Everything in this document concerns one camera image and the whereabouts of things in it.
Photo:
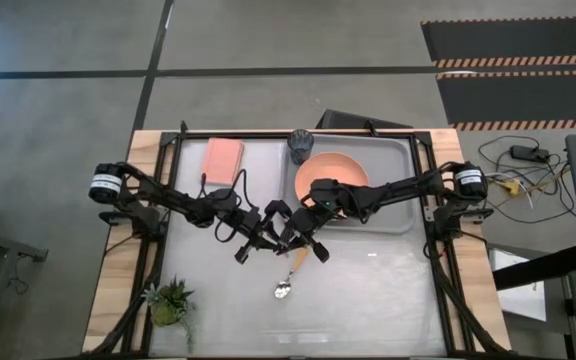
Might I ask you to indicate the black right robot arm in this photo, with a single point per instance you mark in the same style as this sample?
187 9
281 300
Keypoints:
398 187

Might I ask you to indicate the black flat beam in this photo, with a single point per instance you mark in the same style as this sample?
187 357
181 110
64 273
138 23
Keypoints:
538 267

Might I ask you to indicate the black angular case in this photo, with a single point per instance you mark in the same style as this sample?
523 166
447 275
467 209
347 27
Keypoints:
353 121

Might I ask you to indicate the white sheet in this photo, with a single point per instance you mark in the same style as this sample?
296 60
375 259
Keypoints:
518 300

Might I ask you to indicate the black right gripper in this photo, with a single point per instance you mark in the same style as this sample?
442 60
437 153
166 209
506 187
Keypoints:
310 222

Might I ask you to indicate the small green potted plant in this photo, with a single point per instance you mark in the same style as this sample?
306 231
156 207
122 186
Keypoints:
168 305

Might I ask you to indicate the black hazard-striped floor mat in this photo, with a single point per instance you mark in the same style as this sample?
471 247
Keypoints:
518 97
513 37

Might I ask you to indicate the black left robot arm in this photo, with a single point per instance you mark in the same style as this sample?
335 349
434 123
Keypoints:
168 197

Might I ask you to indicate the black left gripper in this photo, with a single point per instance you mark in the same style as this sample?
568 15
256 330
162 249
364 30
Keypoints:
259 226

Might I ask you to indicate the black aluminium rig frame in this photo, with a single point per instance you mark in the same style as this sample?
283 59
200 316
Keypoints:
248 135

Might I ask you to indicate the dark blue textured cup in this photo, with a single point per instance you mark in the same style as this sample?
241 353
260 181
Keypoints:
300 147

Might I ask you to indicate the yellow plug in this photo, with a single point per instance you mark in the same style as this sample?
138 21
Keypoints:
511 187

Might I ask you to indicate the grey plastic tray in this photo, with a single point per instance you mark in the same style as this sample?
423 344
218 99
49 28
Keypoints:
388 155

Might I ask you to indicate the black power adapter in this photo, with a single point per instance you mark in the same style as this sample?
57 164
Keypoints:
529 152

